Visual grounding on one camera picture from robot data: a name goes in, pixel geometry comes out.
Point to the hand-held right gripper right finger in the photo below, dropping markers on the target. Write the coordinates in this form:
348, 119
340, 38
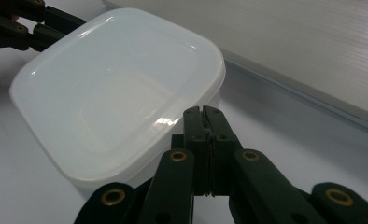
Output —
224, 146

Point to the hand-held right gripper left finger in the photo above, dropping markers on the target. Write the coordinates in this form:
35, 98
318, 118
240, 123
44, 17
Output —
195, 146

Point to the white plastic container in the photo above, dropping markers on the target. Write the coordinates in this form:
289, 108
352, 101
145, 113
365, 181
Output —
110, 93
143, 181

